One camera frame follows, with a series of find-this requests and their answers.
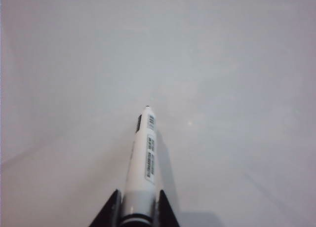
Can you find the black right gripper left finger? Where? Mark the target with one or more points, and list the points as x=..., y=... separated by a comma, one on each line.
x=108, y=212

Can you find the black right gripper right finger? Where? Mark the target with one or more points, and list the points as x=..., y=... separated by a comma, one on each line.
x=166, y=209

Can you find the large white glass whiteboard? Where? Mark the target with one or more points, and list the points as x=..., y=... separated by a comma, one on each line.
x=158, y=51

